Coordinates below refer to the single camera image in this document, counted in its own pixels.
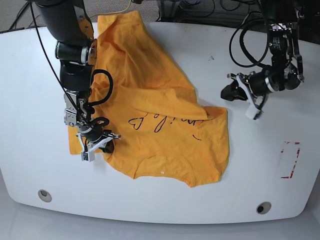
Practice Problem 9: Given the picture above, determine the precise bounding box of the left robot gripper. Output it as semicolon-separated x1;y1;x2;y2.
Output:
220;66;304;106

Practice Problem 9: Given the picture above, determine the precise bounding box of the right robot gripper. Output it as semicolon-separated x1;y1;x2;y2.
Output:
76;126;121;154

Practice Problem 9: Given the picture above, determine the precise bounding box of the orange yellow t-shirt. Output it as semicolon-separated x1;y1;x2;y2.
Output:
67;10;231;189

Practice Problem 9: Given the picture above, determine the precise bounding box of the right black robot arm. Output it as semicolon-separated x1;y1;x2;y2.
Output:
31;0;120;157

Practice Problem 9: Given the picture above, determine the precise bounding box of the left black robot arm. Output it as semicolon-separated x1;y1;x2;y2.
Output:
220;0;304;111

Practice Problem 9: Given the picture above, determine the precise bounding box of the red tape rectangle marking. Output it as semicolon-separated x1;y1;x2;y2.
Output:
277;141;301;179

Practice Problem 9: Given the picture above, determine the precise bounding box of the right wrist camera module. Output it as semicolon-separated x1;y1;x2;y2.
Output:
80;150;95;162

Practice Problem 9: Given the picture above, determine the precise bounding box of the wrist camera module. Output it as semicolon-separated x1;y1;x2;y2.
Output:
245;104;263;120
80;150;95;162

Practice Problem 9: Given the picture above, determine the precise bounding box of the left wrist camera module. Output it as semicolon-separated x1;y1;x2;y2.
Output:
245;104;263;120

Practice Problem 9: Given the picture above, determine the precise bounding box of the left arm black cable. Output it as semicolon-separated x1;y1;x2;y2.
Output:
229;12;273;68

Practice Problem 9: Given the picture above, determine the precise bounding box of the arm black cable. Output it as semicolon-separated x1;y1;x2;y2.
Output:
229;12;273;68
29;0;115;131

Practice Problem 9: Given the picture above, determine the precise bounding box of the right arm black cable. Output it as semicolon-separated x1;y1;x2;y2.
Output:
29;0;115;131

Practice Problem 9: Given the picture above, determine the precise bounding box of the left table cable grommet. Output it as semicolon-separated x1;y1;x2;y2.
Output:
38;189;52;203

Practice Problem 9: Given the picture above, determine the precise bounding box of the table cable grommet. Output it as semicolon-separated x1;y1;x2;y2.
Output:
256;201;272;215
38;189;52;203

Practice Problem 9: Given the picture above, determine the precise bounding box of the right table cable grommet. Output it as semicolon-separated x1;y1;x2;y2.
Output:
256;201;272;215

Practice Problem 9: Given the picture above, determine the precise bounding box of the yellow cable on floor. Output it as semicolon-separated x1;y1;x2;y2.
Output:
89;0;132;20

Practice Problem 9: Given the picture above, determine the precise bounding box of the black cable on floor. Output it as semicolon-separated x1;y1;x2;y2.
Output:
8;0;41;30

